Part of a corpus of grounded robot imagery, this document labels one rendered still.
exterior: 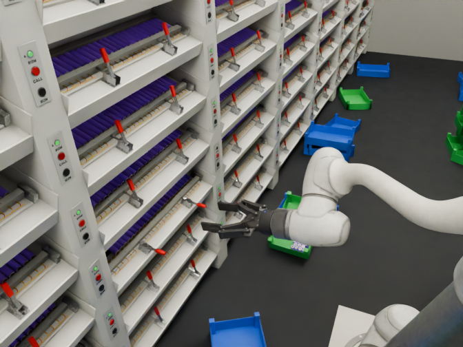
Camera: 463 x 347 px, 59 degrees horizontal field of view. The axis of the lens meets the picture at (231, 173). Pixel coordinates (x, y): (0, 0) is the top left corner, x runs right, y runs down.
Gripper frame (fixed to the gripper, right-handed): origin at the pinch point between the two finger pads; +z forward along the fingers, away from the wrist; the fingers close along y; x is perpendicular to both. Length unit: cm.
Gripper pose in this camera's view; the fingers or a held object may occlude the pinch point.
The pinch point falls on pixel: (215, 216)
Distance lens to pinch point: 130.9
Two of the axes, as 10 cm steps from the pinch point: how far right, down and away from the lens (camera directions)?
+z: -8.7, -0.4, 4.9
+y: 4.4, -5.1, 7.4
